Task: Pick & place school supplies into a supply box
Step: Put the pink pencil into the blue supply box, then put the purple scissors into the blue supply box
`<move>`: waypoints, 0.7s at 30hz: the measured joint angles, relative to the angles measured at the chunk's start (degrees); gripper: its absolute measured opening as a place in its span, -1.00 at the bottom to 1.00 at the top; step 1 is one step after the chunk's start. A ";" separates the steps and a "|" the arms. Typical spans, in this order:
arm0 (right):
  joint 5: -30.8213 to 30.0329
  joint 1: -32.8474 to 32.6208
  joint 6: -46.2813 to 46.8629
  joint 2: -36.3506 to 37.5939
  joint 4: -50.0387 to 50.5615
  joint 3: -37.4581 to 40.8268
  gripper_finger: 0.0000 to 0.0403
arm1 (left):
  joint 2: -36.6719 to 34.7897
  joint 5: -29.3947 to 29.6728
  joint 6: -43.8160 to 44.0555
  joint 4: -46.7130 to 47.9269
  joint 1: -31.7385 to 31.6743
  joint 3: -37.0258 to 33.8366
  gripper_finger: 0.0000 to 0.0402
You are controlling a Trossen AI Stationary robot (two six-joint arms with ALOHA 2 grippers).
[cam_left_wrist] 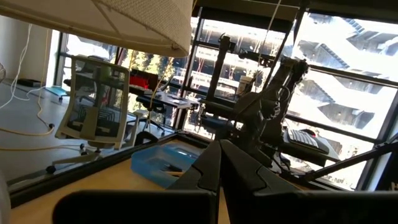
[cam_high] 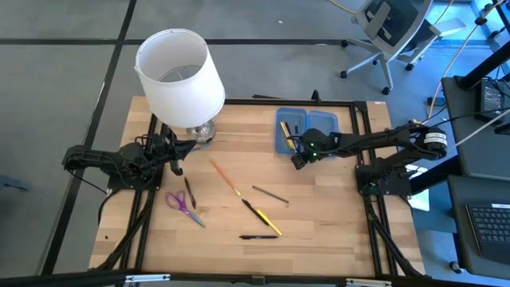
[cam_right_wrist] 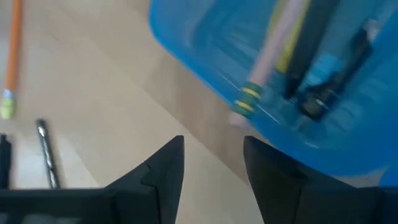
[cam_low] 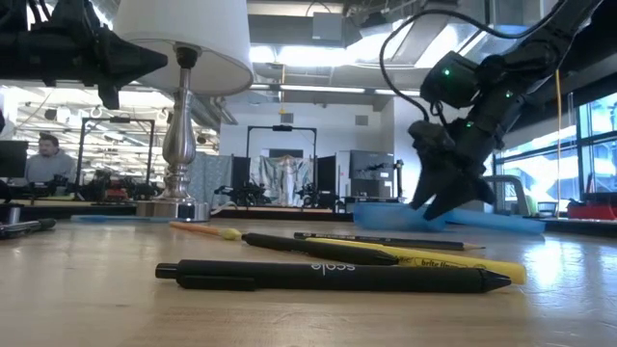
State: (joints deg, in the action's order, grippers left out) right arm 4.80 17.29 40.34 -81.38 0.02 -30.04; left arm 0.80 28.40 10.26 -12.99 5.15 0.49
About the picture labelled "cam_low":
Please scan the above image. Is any person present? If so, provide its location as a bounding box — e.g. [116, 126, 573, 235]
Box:
[23, 133, 78, 187]

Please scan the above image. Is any orange pencil yellow tip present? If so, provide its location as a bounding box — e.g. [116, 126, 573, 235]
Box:
[168, 220, 243, 242]

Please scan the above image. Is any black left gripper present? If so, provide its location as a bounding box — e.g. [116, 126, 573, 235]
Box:
[0, 0, 169, 111]

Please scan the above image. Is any grey office chair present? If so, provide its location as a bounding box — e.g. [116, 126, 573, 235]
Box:
[481, 173, 534, 217]

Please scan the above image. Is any black marker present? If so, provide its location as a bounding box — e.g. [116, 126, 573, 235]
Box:
[240, 232, 400, 267]

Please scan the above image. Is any yellow highlighter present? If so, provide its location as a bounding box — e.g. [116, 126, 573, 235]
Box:
[306, 236, 528, 285]

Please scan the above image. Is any black pen white print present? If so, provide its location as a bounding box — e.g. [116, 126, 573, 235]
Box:
[154, 258, 513, 294]

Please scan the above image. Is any red bin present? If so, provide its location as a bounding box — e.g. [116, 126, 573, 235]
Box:
[567, 200, 617, 222]

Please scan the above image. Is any dark grey pencil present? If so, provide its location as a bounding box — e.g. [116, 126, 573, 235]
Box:
[293, 231, 486, 252]

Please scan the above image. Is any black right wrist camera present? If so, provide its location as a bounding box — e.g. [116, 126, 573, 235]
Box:
[419, 50, 479, 110]

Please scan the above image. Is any blue grey curtain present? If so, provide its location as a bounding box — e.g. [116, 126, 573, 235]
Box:
[186, 152, 232, 206]

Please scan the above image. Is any blue plastic supply box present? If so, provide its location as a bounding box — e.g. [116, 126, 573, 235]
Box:
[353, 201, 547, 236]

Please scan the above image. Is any grey draped cloth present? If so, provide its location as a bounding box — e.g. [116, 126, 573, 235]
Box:
[250, 154, 314, 207]

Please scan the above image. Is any table lamp white shade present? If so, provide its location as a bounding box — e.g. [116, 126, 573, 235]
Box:
[113, 0, 255, 224]

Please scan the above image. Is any black aluminium frame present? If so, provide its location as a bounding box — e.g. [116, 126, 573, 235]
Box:
[0, 201, 617, 238]

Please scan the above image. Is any black monitor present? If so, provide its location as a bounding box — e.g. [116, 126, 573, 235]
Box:
[0, 140, 29, 179]

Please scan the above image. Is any black background robot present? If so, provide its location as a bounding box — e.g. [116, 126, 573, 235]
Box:
[214, 181, 271, 207]
[294, 182, 338, 209]

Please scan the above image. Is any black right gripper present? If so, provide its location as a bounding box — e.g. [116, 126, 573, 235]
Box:
[408, 103, 512, 222]

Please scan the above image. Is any black cabinet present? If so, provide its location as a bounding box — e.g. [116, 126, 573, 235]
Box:
[349, 149, 397, 200]

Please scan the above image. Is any black panel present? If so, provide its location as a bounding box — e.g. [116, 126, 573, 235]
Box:
[316, 154, 338, 195]
[230, 154, 252, 194]

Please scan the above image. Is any grey ceiling box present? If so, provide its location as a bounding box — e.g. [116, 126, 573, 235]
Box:
[311, 12, 344, 42]

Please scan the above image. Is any black pen silver barrel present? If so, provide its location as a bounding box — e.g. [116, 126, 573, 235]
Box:
[0, 218, 57, 240]

